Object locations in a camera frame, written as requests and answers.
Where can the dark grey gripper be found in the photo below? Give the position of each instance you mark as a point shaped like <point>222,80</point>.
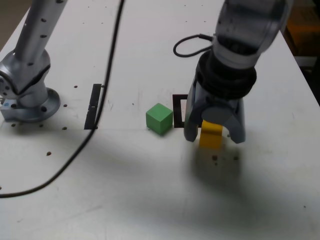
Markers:
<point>220,102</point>

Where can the yellow cube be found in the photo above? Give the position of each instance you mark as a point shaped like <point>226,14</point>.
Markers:
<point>210,138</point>

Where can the green cube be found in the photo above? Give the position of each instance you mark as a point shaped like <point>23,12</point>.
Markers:
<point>158,120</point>

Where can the black tape square outline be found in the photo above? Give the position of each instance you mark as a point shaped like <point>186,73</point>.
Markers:
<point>177,112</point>

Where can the white shelf board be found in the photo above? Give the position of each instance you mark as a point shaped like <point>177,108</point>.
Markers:
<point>306,61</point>

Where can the black tape strip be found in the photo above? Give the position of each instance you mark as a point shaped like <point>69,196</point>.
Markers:
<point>91,100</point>

